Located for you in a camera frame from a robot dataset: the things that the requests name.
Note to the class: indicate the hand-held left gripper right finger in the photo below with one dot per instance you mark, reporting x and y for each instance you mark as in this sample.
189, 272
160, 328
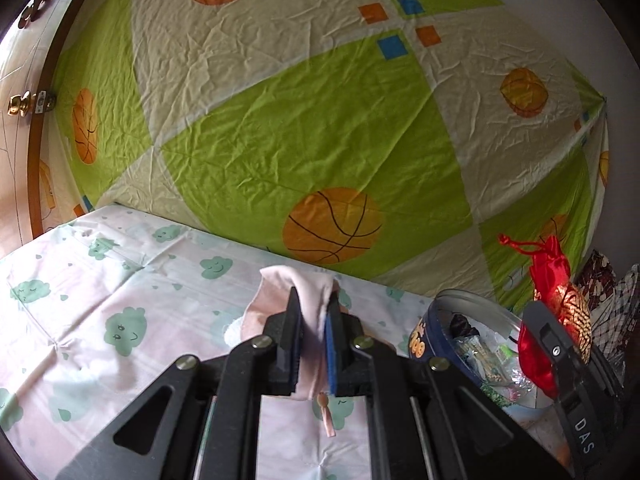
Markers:
336, 355

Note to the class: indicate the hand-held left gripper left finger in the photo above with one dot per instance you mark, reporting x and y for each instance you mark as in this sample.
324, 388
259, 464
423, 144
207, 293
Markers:
289, 345

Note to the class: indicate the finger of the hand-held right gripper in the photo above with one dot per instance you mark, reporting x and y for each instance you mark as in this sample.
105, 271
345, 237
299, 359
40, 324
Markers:
555, 347

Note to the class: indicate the pink satin pouch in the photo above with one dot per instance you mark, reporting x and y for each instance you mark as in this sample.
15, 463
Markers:
315, 300

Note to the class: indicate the clear plastic packet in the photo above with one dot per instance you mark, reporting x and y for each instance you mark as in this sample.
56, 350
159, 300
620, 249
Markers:
480, 360

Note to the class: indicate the round metal tin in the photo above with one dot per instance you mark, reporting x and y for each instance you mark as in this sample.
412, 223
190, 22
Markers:
425, 345

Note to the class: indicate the purple scrunchie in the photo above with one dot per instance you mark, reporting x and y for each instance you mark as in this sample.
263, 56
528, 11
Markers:
462, 325

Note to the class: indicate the brown patterned cloth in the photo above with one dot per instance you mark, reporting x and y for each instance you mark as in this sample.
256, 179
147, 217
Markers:
615, 285

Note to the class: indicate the cloud print bed sheet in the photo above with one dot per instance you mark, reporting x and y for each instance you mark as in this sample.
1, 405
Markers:
125, 285

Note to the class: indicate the basketball print hanging sheet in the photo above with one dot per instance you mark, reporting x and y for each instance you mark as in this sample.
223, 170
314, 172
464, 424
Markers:
300, 110

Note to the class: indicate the wooden door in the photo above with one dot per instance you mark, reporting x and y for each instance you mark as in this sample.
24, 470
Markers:
20, 185

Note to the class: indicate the brass door knob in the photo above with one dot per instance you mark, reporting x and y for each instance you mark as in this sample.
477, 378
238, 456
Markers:
20, 105

